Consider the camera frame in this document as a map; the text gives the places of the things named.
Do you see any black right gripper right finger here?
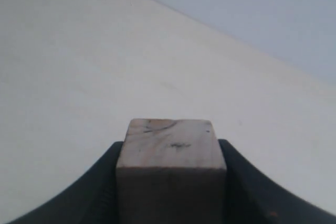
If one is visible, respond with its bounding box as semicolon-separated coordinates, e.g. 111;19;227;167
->
219;139;335;223

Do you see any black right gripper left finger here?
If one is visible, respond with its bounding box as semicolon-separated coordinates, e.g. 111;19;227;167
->
10;142;123;224

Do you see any small wooden cube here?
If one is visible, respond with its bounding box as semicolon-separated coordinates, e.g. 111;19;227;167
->
115;119;227;223

